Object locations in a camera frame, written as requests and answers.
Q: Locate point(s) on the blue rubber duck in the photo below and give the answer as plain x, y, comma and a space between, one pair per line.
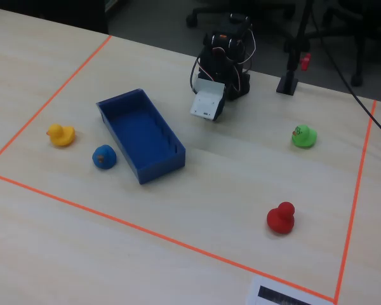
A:
104, 157

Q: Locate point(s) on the white paper with black bar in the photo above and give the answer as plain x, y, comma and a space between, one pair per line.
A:
279, 294

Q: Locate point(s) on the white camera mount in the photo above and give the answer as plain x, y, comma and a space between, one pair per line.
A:
206, 100

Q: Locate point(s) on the black camera stand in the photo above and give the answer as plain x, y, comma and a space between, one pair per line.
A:
289, 82

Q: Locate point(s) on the red rubber duck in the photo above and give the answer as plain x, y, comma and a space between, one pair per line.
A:
281, 219

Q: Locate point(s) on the orange tape strip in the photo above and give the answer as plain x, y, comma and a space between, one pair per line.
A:
158, 236
355, 197
50, 98

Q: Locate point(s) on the blue plastic box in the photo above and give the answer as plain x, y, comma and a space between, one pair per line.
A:
143, 133

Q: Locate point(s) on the black office chair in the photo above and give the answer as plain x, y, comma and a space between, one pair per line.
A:
241, 9
358, 38

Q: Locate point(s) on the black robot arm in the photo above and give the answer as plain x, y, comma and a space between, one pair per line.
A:
238, 84

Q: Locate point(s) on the yellow rubber duck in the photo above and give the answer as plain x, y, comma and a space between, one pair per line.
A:
62, 135

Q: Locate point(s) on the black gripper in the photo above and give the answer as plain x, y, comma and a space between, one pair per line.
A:
221, 108

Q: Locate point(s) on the green rubber duck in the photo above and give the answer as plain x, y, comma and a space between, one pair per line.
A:
303, 136

